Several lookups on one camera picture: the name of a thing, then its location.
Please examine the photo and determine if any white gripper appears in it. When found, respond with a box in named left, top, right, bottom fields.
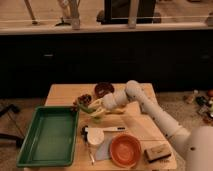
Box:
left=89, top=90, right=128, bottom=118

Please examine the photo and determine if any green pepper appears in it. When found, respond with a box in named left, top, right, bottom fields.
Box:
left=78, top=104, right=95, bottom=114

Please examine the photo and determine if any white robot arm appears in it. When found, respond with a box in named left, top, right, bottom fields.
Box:
left=90, top=80, right=213, bottom=171

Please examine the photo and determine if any white plastic cup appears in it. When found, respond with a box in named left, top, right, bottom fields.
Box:
left=87, top=128, right=104, bottom=146

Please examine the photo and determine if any dark red fruit cluster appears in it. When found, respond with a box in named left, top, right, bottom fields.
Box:
left=72, top=94, right=92, bottom=110

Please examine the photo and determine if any dark brown bowl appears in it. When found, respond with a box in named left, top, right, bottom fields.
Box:
left=94, top=82, right=114, bottom=98

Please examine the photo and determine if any metal spoon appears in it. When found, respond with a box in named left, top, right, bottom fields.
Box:
left=81, top=125, right=95, bottom=165

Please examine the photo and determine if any grey cloth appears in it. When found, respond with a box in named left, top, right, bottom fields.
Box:
left=95, top=134, right=114, bottom=161

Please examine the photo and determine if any orange bowl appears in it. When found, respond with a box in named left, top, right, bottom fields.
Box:
left=109, top=134, right=141, bottom=168

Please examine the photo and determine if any green plastic tray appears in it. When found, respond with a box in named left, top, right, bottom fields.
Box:
left=17, top=106, right=79, bottom=167

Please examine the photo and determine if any tan sponge block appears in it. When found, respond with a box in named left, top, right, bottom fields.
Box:
left=144, top=144, right=171, bottom=163

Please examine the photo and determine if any dark cabinet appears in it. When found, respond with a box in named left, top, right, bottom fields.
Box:
left=0, top=30, right=213, bottom=98

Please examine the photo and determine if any black office chair base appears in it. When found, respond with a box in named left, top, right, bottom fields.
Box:
left=0, top=103, right=25, bottom=149

